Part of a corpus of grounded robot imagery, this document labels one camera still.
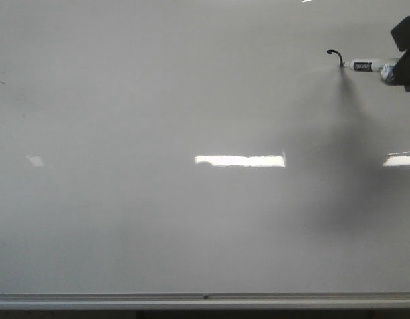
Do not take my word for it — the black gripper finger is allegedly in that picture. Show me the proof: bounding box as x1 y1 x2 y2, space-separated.
391 15 410 52
393 49 410 92

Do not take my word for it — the white marker with black cap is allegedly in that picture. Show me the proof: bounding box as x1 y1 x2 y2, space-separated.
340 58 399 84

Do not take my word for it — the white whiteboard surface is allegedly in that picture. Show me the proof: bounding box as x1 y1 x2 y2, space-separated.
0 1 410 294

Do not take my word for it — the aluminium whiteboard tray rail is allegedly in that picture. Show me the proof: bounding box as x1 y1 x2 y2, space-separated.
0 292 410 310

